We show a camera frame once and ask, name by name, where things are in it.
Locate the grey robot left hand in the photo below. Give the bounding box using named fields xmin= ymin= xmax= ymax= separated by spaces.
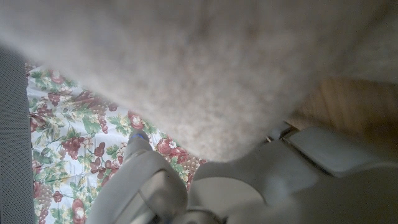
xmin=85 ymin=126 xmax=398 ymax=224

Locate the beige wool coat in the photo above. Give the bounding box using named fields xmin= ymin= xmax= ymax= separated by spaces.
xmin=0 ymin=0 xmax=398 ymax=163

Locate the floral fruit print backdrop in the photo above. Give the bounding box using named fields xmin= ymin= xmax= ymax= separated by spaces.
xmin=24 ymin=62 xmax=208 ymax=224

